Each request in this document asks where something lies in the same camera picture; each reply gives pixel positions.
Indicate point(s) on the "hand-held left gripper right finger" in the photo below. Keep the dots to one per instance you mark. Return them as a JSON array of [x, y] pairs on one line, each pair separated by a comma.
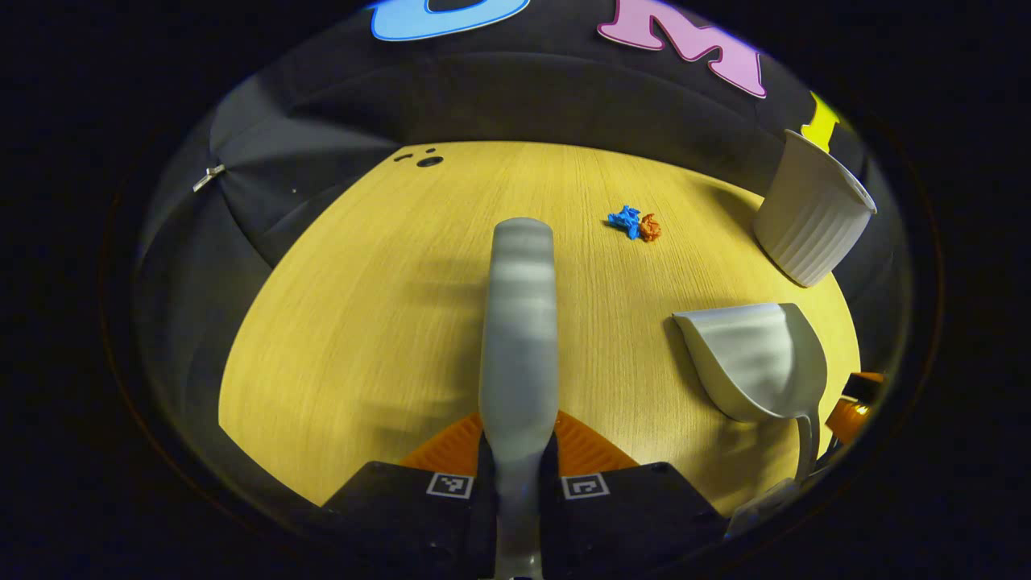
[[636, 524]]

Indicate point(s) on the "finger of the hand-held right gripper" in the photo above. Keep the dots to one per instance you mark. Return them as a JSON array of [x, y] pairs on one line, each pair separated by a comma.
[[847, 419], [862, 388]]

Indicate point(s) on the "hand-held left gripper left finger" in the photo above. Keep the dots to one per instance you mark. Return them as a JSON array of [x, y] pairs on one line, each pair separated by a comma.
[[403, 524]]

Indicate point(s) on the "white dustpan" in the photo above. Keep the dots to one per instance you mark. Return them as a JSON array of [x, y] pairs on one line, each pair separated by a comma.
[[757, 362]]

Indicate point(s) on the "white ribbed garbage bin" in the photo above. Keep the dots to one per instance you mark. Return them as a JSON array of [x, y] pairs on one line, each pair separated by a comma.
[[805, 225]]

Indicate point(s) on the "small white broom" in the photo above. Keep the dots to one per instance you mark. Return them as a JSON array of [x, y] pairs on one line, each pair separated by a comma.
[[519, 338]]

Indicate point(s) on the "orange paper scrap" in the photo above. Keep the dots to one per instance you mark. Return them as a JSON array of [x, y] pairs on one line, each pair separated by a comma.
[[649, 229]]

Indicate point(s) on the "blue paper scrap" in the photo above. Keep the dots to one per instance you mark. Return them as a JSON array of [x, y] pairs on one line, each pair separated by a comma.
[[626, 219]]

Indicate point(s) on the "small silver clip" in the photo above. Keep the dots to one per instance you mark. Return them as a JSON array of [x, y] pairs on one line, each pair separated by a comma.
[[208, 177]]

